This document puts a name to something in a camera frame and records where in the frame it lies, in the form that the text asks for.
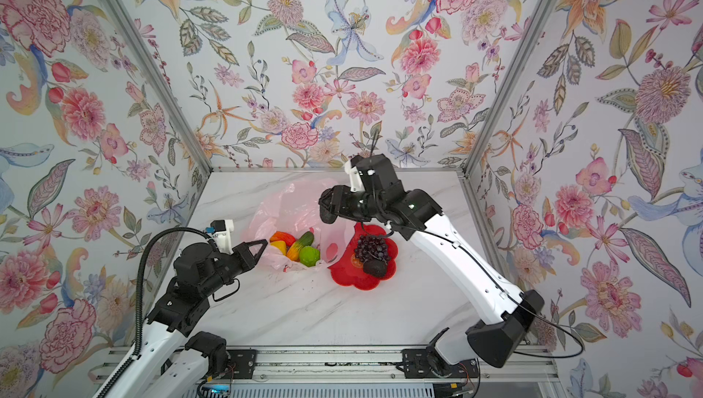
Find green yellow mango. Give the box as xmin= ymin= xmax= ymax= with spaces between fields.
xmin=286 ymin=231 xmax=314 ymax=262

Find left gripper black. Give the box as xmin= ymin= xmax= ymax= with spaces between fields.
xmin=198 ymin=239 xmax=270 ymax=298

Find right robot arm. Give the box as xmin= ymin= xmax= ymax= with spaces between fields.
xmin=319 ymin=155 xmax=545 ymax=368

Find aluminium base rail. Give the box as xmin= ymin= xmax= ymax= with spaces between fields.
xmin=207 ymin=345 xmax=558 ymax=386

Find green lime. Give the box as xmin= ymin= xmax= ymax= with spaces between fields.
xmin=298 ymin=246 xmax=320 ymax=267

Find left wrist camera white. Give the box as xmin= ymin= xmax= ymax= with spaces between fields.
xmin=205 ymin=220 xmax=234 ymax=254

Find black corrugated cable conduit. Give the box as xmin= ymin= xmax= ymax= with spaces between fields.
xmin=95 ymin=226 xmax=212 ymax=398

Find red chili pepper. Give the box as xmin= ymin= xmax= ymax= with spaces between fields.
xmin=269 ymin=231 xmax=297 ymax=248

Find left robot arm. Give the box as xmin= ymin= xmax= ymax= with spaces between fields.
xmin=95 ymin=240 xmax=268 ymax=397

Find red flower-shaped plate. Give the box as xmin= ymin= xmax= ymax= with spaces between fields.
xmin=330 ymin=223 xmax=398 ymax=291

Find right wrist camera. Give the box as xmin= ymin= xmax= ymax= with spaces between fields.
xmin=343 ymin=154 xmax=402 ymax=192

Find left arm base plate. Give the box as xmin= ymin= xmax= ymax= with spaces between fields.
xmin=178 ymin=347 xmax=258 ymax=381

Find yellow lemon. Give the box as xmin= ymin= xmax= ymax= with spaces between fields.
xmin=270 ymin=241 xmax=289 ymax=255

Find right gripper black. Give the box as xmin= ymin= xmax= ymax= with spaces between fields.
xmin=320 ymin=188 xmax=389 ymax=225

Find dark purple grapes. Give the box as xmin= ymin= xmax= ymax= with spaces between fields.
xmin=354 ymin=235 xmax=390 ymax=264

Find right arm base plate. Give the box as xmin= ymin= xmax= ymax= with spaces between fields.
xmin=399 ymin=348 xmax=480 ymax=381

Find pink plastic bag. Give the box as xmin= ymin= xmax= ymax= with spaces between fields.
xmin=241 ymin=178 xmax=354 ymax=273

